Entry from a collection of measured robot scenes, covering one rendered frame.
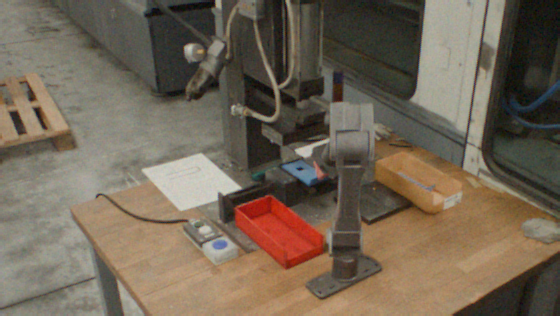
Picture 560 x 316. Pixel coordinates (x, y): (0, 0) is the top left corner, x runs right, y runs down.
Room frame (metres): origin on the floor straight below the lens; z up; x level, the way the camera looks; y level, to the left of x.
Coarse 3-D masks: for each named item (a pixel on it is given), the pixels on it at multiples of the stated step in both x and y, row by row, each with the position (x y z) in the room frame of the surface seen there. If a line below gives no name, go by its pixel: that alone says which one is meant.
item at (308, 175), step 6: (294, 162) 1.64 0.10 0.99; (300, 162) 1.64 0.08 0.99; (288, 168) 1.60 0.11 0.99; (294, 168) 1.61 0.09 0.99; (306, 168) 1.61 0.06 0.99; (312, 168) 1.61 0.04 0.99; (294, 174) 1.57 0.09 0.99; (300, 174) 1.57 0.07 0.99; (306, 174) 1.57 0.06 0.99; (312, 174) 1.57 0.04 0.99; (306, 180) 1.54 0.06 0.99; (312, 180) 1.51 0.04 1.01; (318, 180) 1.53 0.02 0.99
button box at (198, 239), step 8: (112, 200) 1.53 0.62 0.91; (120, 208) 1.49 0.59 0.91; (136, 216) 1.45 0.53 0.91; (184, 224) 1.38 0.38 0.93; (192, 224) 1.38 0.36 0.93; (208, 224) 1.39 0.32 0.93; (184, 232) 1.38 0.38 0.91; (192, 232) 1.35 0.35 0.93; (216, 232) 1.35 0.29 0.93; (192, 240) 1.34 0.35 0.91; (200, 240) 1.31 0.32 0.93; (208, 240) 1.32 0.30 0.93; (200, 248) 1.31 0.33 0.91
